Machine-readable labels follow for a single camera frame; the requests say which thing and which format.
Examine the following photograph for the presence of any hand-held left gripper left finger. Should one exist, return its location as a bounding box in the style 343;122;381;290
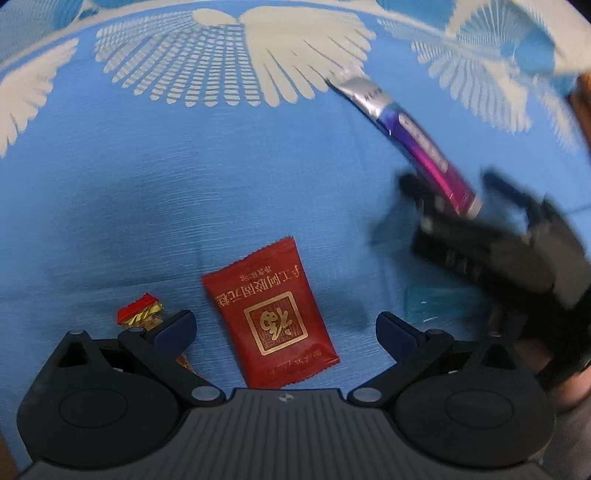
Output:
55;310;227;408

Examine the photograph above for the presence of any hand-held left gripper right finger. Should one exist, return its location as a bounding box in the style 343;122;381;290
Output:
346;311;519;408

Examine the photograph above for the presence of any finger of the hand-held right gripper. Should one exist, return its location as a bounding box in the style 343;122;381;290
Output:
398;172;455;232
480;169;546;227

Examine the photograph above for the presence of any gold snack bar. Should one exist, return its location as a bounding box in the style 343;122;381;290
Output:
116;292;209;385

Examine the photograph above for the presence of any purple stick packet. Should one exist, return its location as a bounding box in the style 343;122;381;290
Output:
325;76;484;219

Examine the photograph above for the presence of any red square snack packet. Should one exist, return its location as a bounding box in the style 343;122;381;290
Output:
202;236;341;390

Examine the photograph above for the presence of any person's right hand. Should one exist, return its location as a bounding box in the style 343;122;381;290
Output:
549;362;591;411

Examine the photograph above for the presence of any brown wooden furniture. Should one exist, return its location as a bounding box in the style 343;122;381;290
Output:
570;71;591;148

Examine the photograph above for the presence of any blue fan-print blanket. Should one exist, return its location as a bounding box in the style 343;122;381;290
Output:
0;0;591;469

